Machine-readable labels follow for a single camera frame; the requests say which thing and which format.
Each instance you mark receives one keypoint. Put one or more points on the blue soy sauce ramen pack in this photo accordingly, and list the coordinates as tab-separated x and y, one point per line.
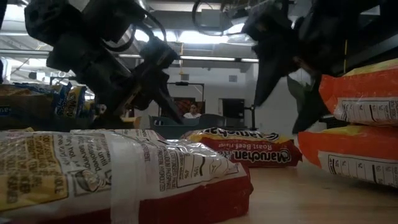
62	99
37	88
77	101

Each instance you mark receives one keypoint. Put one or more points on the dark wall screen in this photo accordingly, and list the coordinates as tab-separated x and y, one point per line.
233	109

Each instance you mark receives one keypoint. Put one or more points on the teal plastic bin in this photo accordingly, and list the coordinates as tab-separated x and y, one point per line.
174	129

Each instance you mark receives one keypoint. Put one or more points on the red beef ramen pack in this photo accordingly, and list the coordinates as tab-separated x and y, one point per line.
248	155
171	168

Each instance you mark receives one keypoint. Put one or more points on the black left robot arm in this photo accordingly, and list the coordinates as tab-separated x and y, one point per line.
53	18

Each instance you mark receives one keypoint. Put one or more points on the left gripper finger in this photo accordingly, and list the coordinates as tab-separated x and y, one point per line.
166	102
115	113

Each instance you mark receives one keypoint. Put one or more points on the grey translucent bin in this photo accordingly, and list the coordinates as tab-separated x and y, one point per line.
28	115

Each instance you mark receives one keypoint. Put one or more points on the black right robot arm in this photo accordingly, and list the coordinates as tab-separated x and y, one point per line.
357	25

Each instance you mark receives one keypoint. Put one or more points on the orange chicken ramen pack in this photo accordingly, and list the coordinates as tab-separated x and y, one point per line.
357	87
342	146

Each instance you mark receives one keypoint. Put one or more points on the person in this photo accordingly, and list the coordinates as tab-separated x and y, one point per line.
192	115

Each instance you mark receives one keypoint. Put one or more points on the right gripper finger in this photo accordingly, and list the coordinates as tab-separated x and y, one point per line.
314	105
269	77

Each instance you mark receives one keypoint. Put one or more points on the long ceiling light bar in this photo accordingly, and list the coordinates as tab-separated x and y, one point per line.
205	58

